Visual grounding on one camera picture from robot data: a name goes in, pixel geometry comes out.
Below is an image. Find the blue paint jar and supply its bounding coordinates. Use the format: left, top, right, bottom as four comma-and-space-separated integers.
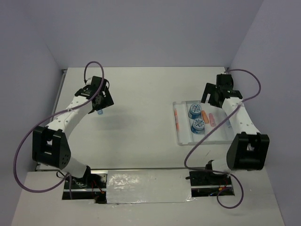
191, 118, 205, 134
188, 104, 202, 119

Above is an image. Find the orange highlighter cap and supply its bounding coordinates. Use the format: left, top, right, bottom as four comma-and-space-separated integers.
201, 110, 209, 124

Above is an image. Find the pink highlighter cap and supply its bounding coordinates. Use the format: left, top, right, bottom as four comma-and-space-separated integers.
209, 113, 216, 127

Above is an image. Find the clear blue spray bottle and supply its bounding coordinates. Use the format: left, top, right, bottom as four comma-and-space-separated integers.
226, 119, 232, 128

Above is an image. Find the orange highlighter pen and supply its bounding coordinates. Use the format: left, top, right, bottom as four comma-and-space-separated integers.
174, 109, 179, 132

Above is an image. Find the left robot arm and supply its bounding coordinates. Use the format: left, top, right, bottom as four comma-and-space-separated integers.
32, 76, 114, 188

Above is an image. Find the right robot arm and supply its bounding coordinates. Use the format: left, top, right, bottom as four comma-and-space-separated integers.
201, 74, 269, 184

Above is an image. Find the clear plastic organizer tray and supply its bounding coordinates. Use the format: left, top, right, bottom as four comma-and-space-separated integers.
173, 100, 235, 145

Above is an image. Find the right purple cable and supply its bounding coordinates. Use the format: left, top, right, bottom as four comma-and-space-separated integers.
183, 69, 262, 210

